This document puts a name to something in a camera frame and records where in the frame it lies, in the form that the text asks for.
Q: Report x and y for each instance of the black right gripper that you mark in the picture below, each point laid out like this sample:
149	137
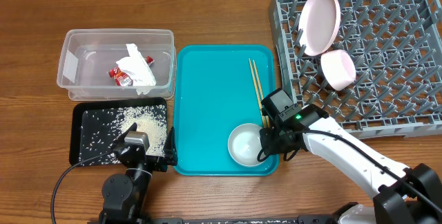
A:
270	148

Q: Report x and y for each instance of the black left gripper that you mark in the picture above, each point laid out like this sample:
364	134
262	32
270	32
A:
160	164

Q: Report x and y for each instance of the grey bowl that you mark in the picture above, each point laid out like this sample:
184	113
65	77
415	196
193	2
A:
244	145

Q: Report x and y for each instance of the white napkin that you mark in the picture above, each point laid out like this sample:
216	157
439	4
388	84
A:
133	51

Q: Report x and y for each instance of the red snack wrapper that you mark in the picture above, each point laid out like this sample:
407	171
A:
121	77

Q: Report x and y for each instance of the wooden chopstick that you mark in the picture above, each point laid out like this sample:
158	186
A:
260	91
264	123

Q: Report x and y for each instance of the pink bowl with rice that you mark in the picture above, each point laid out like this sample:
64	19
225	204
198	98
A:
338	69

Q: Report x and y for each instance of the white round plate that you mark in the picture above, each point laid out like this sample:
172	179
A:
319	22

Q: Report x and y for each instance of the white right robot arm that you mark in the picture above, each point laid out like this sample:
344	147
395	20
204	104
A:
400	194

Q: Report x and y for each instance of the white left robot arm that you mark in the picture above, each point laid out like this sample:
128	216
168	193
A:
124	194

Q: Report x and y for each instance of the black waste tray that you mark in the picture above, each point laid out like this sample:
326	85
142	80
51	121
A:
80	108

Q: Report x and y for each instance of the spilled rice grains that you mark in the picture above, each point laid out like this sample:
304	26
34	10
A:
99	128

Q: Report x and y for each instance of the teal plastic tray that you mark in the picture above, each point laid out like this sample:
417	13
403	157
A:
214	93

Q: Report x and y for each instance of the clear plastic bin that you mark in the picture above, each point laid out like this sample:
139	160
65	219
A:
87	55

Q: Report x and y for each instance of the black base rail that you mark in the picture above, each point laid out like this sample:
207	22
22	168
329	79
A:
302	219

